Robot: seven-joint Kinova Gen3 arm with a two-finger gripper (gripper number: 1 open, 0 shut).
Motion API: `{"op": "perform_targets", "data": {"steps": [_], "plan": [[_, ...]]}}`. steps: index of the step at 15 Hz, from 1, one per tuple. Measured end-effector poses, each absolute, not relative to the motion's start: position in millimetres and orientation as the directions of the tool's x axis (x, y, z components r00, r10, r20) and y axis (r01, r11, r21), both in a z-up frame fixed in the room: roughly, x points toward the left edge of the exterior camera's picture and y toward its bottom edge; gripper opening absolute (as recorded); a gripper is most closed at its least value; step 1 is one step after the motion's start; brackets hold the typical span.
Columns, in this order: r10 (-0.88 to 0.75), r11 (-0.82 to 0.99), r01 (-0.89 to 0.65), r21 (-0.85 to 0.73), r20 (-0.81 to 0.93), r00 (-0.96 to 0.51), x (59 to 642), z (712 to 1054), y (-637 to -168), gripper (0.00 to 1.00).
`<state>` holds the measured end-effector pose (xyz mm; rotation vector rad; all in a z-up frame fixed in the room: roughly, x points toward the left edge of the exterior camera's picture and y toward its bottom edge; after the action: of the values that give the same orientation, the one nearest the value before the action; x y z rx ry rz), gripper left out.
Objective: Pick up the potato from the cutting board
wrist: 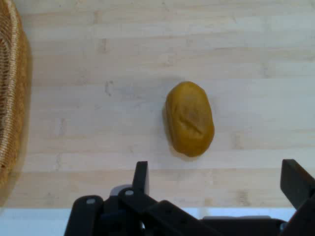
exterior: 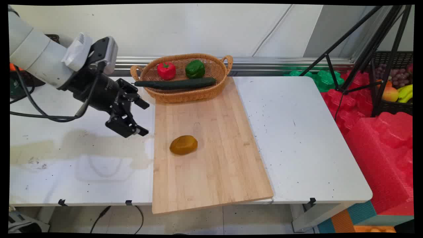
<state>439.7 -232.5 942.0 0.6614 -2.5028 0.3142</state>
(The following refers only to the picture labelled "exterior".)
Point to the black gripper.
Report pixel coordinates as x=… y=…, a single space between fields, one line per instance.
x=99 y=91

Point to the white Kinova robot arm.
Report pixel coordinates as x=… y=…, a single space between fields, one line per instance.
x=36 y=54

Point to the dark green cucumber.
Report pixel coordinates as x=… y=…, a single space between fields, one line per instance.
x=175 y=83

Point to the red bell pepper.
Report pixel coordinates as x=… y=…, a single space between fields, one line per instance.
x=166 y=70

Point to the brown potato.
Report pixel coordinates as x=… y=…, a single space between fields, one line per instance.
x=183 y=144

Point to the woven wicker basket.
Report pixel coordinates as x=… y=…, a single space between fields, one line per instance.
x=185 y=79

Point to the green bell pepper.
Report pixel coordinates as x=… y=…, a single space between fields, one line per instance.
x=195 y=68

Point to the wooden cutting board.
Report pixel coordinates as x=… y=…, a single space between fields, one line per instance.
x=205 y=145

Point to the green foam packing sheet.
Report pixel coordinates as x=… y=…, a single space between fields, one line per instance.
x=322 y=79

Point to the teal and orange box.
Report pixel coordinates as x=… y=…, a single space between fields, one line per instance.
x=350 y=219

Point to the red foam packing sheet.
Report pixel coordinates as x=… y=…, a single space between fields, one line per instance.
x=376 y=138

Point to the orange yellow mango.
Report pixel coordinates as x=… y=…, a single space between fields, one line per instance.
x=390 y=94

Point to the black plastic crate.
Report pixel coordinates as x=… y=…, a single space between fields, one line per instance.
x=393 y=82

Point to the purple grape bunch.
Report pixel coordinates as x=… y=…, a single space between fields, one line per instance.
x=395 y=76

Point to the yellow banana bunch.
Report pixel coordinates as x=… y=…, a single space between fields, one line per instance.
x=406 y=93

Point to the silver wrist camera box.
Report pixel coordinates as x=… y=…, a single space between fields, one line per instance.
x=106 y=53

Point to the black camera tripod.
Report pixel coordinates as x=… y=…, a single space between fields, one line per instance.
x=373 y=49

